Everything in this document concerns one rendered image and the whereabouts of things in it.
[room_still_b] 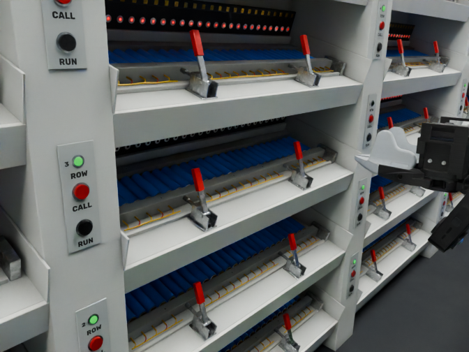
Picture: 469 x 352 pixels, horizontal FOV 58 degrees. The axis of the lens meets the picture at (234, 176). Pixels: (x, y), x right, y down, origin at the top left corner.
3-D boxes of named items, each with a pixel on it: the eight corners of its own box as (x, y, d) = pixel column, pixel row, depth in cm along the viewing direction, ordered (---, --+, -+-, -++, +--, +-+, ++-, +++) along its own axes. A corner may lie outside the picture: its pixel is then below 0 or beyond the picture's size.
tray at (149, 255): (347, 189, 98) (362, 153, 93) (119, 297, 55) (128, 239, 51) (281, 150, 109) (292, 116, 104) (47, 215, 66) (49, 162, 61)
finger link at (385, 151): (358, 124, 60) (425, 132, 54) (355, 165, 62) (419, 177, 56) (347, 127, 58) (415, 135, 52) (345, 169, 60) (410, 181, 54)
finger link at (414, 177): (389, 158, 58) (456, 169, 53) (387, 170, 59) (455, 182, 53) (373, 165, 55) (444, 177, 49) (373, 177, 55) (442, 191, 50)
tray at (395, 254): (428, 245, 159) (444, 215, 153) (350, 317, 116) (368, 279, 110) (380, 216, 170) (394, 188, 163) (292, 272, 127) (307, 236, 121)
